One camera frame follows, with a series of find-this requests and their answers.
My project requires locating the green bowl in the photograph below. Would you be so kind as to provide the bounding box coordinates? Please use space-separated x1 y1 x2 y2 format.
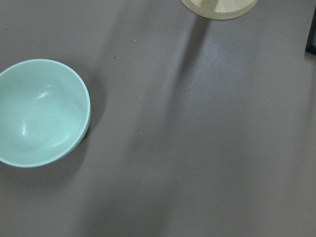
0 59 91 168

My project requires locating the wooden cup stand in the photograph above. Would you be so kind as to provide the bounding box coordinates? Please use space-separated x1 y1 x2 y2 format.
181 0 258 20

